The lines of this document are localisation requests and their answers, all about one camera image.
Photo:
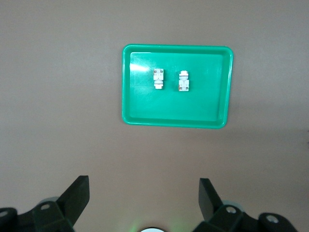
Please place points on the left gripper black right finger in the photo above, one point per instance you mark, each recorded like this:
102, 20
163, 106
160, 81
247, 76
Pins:
210, 203

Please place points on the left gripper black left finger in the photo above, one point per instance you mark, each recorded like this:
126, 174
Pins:
74, 198

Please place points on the green push button white body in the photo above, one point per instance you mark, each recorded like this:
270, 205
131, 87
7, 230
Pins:
184, 83
158, 78

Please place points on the green plastic tray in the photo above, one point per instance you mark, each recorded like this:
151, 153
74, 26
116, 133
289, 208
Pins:
173, 108

